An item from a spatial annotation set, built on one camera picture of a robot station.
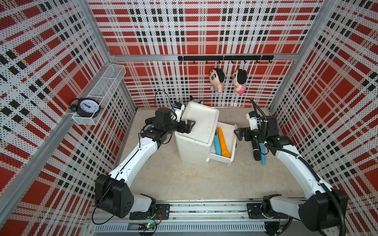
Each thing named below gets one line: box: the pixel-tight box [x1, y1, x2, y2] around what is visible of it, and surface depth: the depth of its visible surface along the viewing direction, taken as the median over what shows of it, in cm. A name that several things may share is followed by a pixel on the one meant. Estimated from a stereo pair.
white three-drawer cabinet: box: [174, 101, 220, 167], surface depth 80 cm
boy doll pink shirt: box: [231, 68, 248, 95], surface depth 97 cm
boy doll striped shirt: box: [209, 67, 226, 93], surface depth 95 cm
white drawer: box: [219, 122, 238, 168], surface depth 91 cm
